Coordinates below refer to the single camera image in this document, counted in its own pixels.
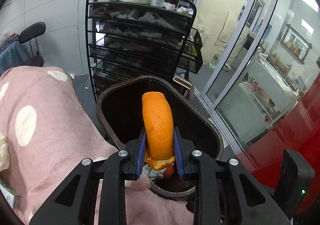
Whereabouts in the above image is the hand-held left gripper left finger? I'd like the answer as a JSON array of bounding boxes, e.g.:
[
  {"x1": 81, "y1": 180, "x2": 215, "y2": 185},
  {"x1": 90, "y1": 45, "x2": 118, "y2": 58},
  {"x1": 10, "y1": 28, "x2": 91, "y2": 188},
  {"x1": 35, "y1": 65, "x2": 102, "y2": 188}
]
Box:
[{"x1": 29, "y1": 127, "x2": 147, "y2": 225}]

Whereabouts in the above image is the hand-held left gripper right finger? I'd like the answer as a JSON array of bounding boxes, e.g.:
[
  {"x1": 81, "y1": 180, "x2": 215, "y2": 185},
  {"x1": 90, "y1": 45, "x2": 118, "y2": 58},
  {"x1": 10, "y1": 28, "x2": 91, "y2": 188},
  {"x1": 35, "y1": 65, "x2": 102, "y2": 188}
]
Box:
[{"x1": 173, "y1": 126, "x2": 292, "y2": 225}]

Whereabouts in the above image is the orange peel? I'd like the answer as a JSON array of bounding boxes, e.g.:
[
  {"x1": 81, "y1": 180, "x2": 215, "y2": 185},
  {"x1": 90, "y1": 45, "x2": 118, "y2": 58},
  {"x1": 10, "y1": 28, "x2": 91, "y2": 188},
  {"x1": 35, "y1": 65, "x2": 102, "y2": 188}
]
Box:
[{"x1": 142, "y1": 92, "x2": 176, "y2": 171}]

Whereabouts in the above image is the black trash bin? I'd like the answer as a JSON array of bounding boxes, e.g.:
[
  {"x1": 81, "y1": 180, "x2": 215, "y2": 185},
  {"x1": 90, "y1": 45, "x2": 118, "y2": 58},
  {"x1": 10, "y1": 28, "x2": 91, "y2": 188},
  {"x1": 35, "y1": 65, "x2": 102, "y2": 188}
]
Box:
[{"x1": 96, "y1": 76, "x2": 224, "y2": 199}]

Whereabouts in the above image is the red glossy surface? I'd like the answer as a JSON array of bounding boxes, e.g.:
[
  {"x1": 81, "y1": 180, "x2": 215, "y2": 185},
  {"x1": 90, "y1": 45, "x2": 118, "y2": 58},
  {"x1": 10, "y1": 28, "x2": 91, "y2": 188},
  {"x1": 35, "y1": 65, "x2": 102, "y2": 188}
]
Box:
[{"x1": 235, "y1": 57, "x2": 320, "y2": 217}]

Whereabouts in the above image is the small cardboard box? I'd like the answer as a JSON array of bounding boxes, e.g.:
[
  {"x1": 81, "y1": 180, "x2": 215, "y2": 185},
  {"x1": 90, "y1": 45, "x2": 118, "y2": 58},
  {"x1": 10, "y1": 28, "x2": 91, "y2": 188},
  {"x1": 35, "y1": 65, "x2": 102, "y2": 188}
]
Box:
[{"x1": 173, "y1": 75, "x2": 193, "y2": 90}]

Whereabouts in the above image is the pink spotted blanket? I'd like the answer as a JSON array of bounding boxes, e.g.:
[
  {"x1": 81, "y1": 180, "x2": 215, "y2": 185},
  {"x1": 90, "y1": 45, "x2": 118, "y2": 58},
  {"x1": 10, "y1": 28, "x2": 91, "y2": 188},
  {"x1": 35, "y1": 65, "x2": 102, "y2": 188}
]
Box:
[{"x1": 0, "y1": 66, "x2": 195, "y2": 225}]

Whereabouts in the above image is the glass partition door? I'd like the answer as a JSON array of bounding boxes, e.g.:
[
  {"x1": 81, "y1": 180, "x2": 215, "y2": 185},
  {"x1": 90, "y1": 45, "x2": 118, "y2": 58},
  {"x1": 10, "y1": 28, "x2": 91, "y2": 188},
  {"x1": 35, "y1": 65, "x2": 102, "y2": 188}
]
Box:
[{"x1": 200, "y1": 0, "x2": 287, "y2": 147}]

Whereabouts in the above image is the green carton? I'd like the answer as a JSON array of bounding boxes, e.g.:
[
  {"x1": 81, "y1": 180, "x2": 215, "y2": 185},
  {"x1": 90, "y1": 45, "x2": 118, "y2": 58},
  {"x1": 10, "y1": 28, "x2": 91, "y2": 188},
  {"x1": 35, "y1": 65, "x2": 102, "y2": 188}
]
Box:
[{"x1": 0, "y1": 178, "x2": 21, "y2": 211}]

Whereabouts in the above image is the massage bed with blue skirt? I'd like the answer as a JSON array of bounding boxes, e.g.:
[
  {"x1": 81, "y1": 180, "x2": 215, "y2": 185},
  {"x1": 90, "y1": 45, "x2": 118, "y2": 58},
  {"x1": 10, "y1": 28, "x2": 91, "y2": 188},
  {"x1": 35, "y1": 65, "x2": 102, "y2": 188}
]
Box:
[{"x1": 0, "y1": 40, "x2": 30, "y2": 76}]

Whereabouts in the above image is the black round stool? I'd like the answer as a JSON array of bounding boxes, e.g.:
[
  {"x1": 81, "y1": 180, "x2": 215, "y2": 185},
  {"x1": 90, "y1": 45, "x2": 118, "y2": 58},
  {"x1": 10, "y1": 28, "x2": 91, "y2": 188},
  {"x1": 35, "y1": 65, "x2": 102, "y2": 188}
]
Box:
[{"x1": 19, "y1": 22, "x2": 47, "y2": 67}]

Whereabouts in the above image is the dark grey blanket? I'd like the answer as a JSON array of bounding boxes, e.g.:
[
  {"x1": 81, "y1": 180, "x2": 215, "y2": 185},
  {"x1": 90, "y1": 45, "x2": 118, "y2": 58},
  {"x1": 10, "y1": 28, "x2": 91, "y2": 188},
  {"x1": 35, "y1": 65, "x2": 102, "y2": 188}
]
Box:
[{"x1": 0, "y1": 34, "x2": 21, "y2": 52}]

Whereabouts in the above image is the black wire cart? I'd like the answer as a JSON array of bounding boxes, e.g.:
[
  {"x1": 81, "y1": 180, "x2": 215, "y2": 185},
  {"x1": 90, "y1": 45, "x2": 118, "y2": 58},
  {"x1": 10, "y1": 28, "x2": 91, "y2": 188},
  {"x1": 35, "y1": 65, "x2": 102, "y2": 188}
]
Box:
[{"x1": 86, "y1": 0, "x2": 203, "y2": 105}]

